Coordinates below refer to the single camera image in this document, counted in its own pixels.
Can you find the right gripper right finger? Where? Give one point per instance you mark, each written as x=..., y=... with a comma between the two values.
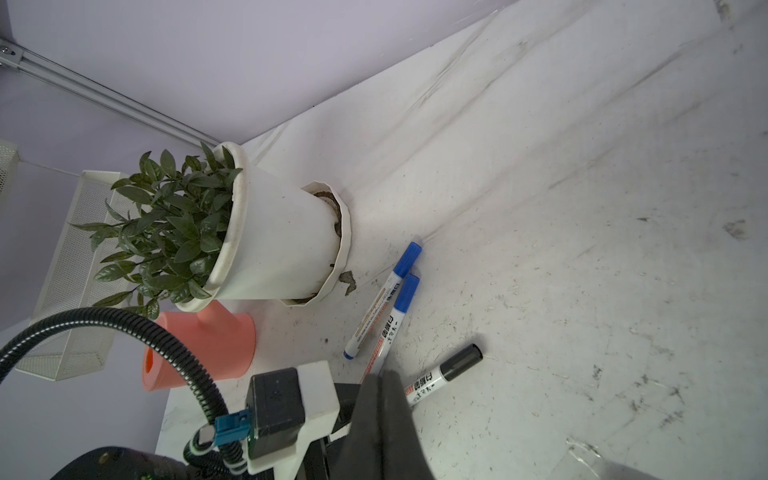
x=401, y=451

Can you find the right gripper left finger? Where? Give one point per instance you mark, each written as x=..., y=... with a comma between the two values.
x=363, y=454

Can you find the white marker pen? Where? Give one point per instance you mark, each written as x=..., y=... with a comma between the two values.
x=435, y=379
x=392, y=325
x=382, y=299

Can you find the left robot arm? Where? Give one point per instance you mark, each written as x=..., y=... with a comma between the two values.
x=124, y=463

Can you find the pink watering can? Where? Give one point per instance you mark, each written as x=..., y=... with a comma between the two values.
x=223, y=342

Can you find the potted green plant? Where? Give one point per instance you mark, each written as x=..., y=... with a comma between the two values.
x=213, y=227

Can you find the lower white mesh shelf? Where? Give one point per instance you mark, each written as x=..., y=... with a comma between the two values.
x=70, y=284

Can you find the white mesh shelf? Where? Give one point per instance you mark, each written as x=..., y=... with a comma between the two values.
x=70, y=284
x=9, y=160

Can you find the upper white mesh shelf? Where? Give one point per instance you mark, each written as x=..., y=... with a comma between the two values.
x=9, y=160

